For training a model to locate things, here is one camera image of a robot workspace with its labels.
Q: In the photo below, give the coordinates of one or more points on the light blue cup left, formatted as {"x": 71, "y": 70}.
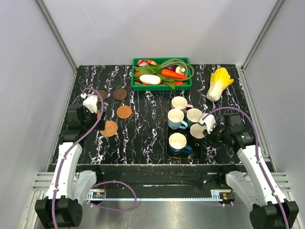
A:
{"x": 176, "y": 119}

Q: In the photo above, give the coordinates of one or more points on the yellow napa cabbage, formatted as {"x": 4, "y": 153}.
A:
{"x": 219, "y": 81}

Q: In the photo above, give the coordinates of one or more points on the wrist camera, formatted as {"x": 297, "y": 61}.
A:
{"x": 90, "y": 102}
{"x": 207, "y": 120}

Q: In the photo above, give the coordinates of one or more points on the white cup dark body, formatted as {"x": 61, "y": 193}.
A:
{"x": 198, "y": 131}

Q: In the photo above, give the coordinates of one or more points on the grey blue cup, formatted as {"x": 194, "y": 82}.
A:
{"x": 193, "y": 115}

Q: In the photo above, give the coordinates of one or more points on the purple onion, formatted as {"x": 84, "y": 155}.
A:
{"x": 171, "y": 68}

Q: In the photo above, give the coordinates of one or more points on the colourful snack packet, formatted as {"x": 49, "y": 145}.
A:
{"x": 146, "y": 62}

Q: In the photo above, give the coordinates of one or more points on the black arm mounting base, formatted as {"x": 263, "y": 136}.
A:
{"x": 166, "y": 181}

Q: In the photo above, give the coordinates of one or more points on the woven rattan coaster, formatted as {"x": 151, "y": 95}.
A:
{"x": 110, "y": 130}

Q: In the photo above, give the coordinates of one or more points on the green plastic vegetable tray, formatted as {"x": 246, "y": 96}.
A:
{"x": 187, "y": 84}

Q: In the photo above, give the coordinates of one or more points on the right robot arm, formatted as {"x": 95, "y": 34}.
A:
{"x": 267, "y": 204}

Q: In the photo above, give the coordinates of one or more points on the green long beans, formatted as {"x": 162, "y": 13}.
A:
{"x": 189, "y": 69}

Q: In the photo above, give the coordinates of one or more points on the orange carrot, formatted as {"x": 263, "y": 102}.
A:
{"x": 172, "y": 74}

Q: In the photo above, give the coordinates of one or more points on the pink cup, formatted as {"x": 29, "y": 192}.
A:
{"x": 181, "y": 103}

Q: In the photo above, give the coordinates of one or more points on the dark blue cup front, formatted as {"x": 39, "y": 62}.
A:
{"x": 178, "y": 144}

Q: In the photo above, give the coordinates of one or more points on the black serving tray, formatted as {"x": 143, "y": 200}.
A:
{"x": 191, "y": 141}

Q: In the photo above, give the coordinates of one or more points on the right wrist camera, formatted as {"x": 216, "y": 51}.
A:
{"x": 207, "y": 120}

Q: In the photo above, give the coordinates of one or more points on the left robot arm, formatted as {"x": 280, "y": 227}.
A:
{"x": 61, "y": 206}

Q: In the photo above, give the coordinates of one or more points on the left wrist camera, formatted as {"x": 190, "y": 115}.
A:
{"x": 90, "y": 102}

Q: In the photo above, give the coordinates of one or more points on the white mushroom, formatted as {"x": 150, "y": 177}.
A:
{"x": 180, "y": 70}

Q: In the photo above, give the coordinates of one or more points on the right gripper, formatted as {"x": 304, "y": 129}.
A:
{"x": 209, "y": 139}

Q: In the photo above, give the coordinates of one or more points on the leafy green vegetable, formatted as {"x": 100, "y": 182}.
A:
{"x": 165, "y": 85}

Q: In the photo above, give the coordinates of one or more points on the white radish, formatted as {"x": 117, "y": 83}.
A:
{"x": 150, "y": 79}

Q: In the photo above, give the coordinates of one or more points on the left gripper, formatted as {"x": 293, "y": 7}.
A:
{"x": 101, "y": 124}

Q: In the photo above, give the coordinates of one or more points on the dark walnut coaster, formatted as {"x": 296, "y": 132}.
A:
{"x": 120, "y": 94}
{"x": 103, "y": 94}

